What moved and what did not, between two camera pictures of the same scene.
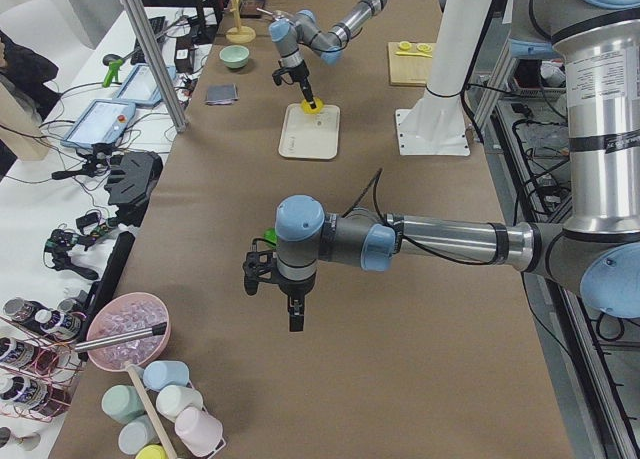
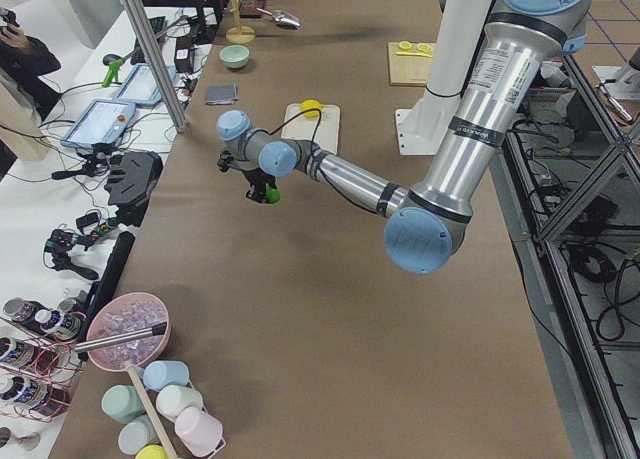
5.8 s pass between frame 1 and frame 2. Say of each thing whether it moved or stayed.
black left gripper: moved
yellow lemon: stayed
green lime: moved
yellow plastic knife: stayed
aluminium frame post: stayed
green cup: stayed
